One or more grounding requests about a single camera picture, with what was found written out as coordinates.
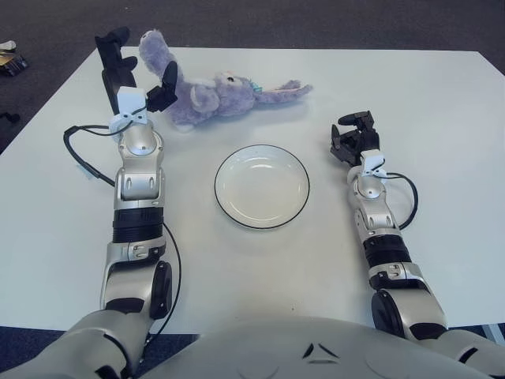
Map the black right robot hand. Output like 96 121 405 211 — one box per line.
329 111 382 165

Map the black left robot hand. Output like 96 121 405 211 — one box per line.
94 26 179 116

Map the purple plush bunny doll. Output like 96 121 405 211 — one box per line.
138 30 315 133

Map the white plate with black rim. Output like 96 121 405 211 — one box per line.
214 144 311 230

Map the white right wrist sensor box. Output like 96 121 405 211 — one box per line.
357 149 387 178

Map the black and yellow box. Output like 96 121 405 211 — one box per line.
0 52 28 77

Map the grey robot torso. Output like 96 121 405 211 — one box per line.
129 313 490 379

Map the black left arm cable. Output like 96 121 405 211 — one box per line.
63 124 182 344

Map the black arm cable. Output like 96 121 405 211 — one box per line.
384 171 419 230
63 124 182 344

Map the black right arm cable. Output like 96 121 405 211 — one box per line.
384 171 419 230

